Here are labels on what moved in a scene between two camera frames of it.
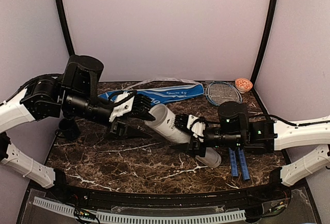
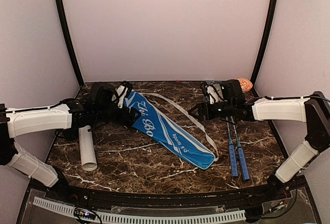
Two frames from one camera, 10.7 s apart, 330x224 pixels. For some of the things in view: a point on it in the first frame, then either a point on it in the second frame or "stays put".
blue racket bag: x=161 y=94 → x=160 y=129
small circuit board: x=84 y=213 stays put
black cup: x=68 y=129 stays put
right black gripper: x=190 y=148 → x=201 y=106
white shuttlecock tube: x=161 y=118 → x=88 y=156
